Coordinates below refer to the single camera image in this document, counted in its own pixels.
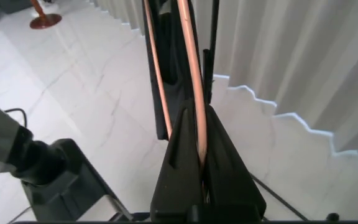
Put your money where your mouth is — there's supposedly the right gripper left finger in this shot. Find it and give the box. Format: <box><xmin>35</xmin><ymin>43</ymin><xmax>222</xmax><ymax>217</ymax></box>
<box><xmin>150</xmin><ymin>104</ymin><xmax>205</xmax><ymax>222</ymax></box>

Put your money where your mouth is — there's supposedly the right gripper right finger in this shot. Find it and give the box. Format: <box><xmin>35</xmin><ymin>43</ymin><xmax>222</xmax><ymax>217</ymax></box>
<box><xmin>204</xmin><ymin>104</ymin><xmax>267</xmax><ymax>222</ymax></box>

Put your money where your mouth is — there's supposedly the dark grey garment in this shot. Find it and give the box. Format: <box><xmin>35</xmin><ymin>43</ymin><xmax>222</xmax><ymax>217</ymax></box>
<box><xmin>141</xmin><ymin>0</ymin><xmax>211</xmax><ymax>141</ymax></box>

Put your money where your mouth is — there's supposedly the pink clothes hanger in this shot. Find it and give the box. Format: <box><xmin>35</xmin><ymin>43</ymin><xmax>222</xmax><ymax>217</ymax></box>
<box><xmin>143</xmin><ymin>0</ymin><xmax>208</xmax><ymax>166</ymax></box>

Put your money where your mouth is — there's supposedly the black clothes rack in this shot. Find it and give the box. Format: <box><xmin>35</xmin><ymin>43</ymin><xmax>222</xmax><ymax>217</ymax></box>
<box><xmin>202</xmin><ymin>0</ymin><xmax>340</xmax><ymax>222</ymax></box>

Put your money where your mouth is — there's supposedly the red-brown round-foot stand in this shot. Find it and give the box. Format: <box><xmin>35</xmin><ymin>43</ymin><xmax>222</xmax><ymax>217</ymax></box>
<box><xmin>29</xmin><ymin>0</ymin><xmax>63</xmax><ymax>30</ymax></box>

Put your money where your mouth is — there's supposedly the black cable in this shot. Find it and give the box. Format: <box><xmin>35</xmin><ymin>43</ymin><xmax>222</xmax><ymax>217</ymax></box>
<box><xmin>4</xmin><ymin>108</ymin><xmax>28</xmax><ymax>128</ymax></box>

